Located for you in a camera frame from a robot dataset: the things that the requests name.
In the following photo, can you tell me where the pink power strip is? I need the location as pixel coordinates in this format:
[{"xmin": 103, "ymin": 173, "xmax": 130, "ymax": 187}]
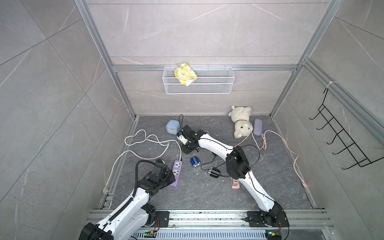
[{"xmin": 231, "ymin": 178, "xmax": 240, "ymax": 190}]

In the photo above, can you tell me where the white teddy bear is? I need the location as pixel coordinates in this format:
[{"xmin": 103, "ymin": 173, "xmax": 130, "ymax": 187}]
[{"xmin": 228, "ymin": 106, "xmax": 254, "ymax": 139}]

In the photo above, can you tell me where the thick white power cord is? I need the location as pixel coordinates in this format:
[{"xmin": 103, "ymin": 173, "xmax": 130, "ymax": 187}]
[{"xmin": 102, "ymin": 128, "xmax": 184, "ymax": 195}]

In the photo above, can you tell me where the black silver shaver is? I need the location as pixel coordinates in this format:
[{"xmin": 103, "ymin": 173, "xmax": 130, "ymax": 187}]
[{"xmin": 208, "ymin": 167, "xmax": 221, "ymax": 178}]

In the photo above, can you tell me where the light blue alarm clock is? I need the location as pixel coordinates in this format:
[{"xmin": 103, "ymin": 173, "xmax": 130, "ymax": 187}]
[{"xmin": 166, "ymin": 120, "xmax": 181, "ymax": 135}]

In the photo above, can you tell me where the thin black cable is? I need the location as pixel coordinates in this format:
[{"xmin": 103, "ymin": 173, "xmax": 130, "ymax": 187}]
[{"xmin": 200, "ymin": 151, "xmax": 230, "ymax": 178}]

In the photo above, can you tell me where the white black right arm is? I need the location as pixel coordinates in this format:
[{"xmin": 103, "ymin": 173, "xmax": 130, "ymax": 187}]
[{"xmin": 177, "ymin": 126, "xmax": 290, "ymax": 227}]

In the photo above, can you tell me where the black wall hook rack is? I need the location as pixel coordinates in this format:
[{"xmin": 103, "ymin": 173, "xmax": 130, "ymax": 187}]
[{"xmin": 309, "ymin": 88, "xmax": 384, "ymax": 170}]

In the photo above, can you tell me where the white wire wall basket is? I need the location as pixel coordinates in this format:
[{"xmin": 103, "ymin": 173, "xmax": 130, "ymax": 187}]
[{"xmin": 163, "ymin": 67, "xmax": 235, "ymax": 95}]

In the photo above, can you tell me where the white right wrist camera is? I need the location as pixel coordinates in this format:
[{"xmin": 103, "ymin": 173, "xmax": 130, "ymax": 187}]
[{"xmin": 177, "ymin": 135, "xmax": 188, "ymax": 145}]

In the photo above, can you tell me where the blue shaver on table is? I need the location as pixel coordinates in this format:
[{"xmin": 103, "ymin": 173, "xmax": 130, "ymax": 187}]
[{"xmin": 190, "ymin": 157, "xmax": 201, "ymax": 168}]

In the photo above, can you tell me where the pink power cord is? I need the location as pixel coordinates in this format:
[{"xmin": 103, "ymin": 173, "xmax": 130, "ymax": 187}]
[{"xmin": 233, "ymin": 129, "xmax": 310, "ymax": 189}]

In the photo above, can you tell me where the purple power strip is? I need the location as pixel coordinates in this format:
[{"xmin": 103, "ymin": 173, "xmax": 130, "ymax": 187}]
[{"xmin": 170, "ymin": 161, "xmax": 183, "ymax": 187}]

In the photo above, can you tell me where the metal base rail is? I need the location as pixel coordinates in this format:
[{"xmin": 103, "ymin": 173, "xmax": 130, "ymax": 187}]
[{"xmin": 79, "ymin": 209, "xmax": 339, "ymax": 240}]

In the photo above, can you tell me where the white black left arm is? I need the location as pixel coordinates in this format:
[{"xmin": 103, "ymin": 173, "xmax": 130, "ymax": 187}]
[{"xmin": 79, "ymin": 159, "xmax": 175, "ymax": 240}]

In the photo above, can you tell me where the lavender oval case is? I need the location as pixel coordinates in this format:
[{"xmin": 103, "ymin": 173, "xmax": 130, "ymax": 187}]
[{"xmin": 253, "ymin": 119, "xmax": 263, "ymax": 137}]

